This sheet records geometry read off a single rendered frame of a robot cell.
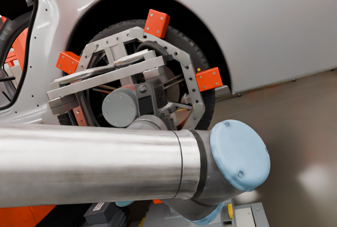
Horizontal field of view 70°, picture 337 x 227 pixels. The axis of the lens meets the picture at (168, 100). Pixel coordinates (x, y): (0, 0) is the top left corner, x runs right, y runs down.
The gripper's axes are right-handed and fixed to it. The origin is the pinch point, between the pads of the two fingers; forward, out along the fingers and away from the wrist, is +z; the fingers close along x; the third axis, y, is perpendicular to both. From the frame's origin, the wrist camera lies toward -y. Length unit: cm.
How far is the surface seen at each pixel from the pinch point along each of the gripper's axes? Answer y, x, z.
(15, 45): -108, -264, 255
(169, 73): -7.5, -3.9, 43.8
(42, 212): 29, -60, 1
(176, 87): 0.1, -2.6, 43.8
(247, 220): 75, 13, 41
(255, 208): 75, 19, 50
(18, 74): -86, -388, 377
